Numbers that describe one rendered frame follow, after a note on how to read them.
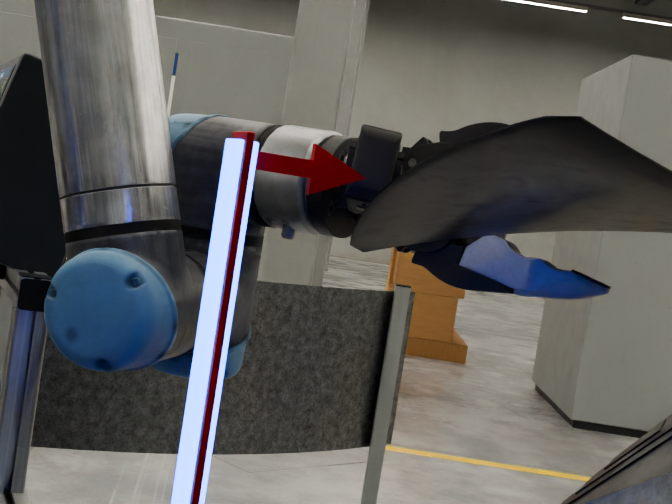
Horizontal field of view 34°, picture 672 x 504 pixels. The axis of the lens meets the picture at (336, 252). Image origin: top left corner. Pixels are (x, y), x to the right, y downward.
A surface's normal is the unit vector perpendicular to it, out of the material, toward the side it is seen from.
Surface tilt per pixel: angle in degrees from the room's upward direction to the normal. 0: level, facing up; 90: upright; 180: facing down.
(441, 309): 90
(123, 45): 78
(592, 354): 90
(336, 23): 90
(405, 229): 156
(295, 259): 90
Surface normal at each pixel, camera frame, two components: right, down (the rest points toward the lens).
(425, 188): -0.03, 0.97
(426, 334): -0.04, 0.04
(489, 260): -0.49, -0.14
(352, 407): 0.71, 0.15
